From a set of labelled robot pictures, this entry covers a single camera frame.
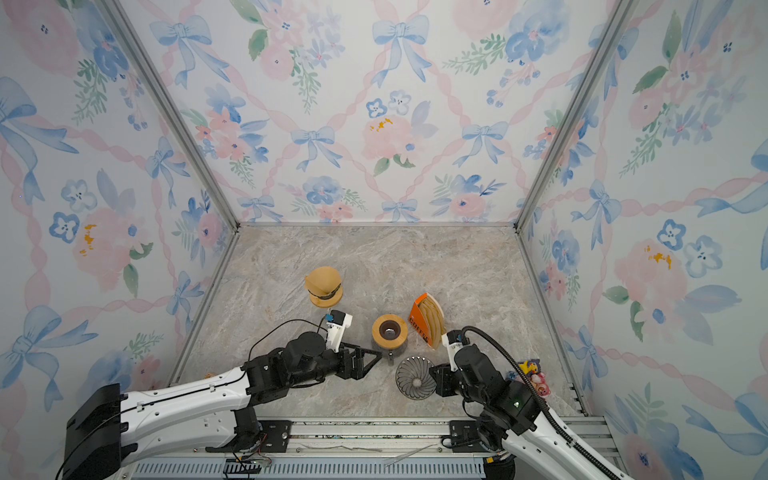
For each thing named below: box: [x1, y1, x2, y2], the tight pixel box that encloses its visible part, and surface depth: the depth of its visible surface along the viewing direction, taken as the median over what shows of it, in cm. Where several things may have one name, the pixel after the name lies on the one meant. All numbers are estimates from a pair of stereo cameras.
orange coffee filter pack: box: [409, 292, 445, 350], surface depth 90 cm
